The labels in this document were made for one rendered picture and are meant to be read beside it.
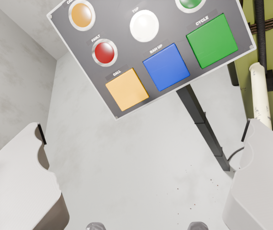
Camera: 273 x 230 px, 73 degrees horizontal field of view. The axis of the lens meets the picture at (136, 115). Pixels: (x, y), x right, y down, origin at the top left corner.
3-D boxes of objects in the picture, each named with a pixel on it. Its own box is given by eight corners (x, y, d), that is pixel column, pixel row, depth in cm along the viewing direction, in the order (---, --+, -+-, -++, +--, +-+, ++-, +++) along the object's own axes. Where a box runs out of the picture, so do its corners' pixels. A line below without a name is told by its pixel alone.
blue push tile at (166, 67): (191, 75, 39) (174, 42, 37) (159, 92, 41) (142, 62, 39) (189, 74, 41) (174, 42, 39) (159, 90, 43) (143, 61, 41)
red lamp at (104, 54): (116, 62, 40) (103, 47, 37) (101, 67, 42) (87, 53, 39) (120, 52, 41) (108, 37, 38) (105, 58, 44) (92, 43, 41)
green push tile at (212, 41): (239, 50, 36) (224, 12, 34) (202, 69, 38) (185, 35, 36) (236, 49, 38) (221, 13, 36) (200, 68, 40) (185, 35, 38)
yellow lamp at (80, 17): (94, 25, 37) (78, 5, 34) (79, 33, 40) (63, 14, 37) (99, 16, 39) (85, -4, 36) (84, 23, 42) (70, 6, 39)
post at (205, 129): (230, 171, 114) (148, 15, 41) (223, 170, 116) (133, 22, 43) (230, 165, 116) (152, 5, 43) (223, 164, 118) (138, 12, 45)
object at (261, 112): (280, 185, 52) (280, 179, 48) (258, 182, 55) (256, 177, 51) (265, 70, 73) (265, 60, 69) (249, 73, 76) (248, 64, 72)
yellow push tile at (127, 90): (149, 97, 42) (132, 68, 40) (121, 112, 44) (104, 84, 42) (150, 95, 44) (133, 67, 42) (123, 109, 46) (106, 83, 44)
